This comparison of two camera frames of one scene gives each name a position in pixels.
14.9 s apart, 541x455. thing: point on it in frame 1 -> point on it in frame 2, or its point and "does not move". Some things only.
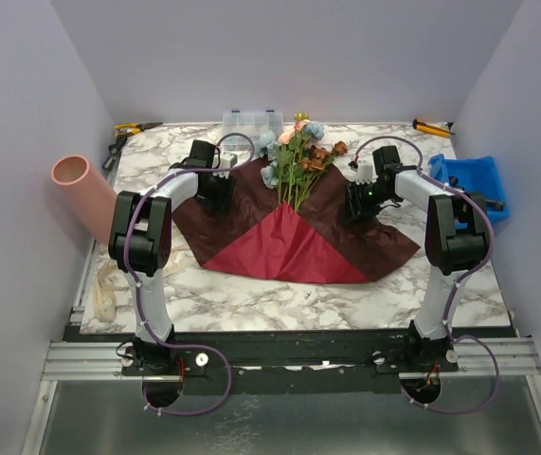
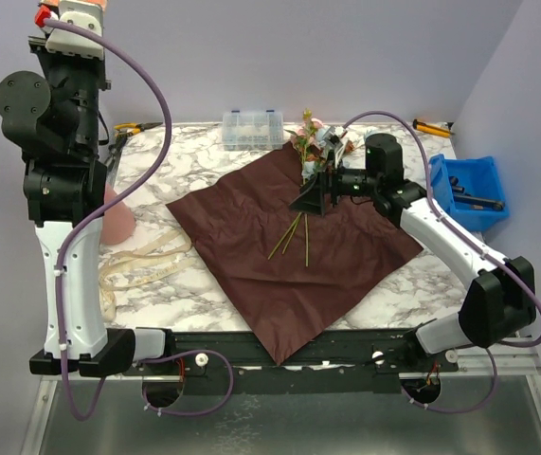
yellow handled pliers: x=135 y=128 does not move
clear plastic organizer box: x=242 y=129 does not move
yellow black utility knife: x=436 y=130 does not move
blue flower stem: x=265 y=147 -> x=310 y=168
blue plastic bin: x=475 y=174 does not move
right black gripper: x=358 y=206 -> x=325 y=186
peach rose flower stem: x=288 y=152 -> x=75 y=3
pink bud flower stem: x=300 y=125 -> x=305 y=136
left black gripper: x=222 y=202 -> x=46 y=57
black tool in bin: x=495 y=204 does not move
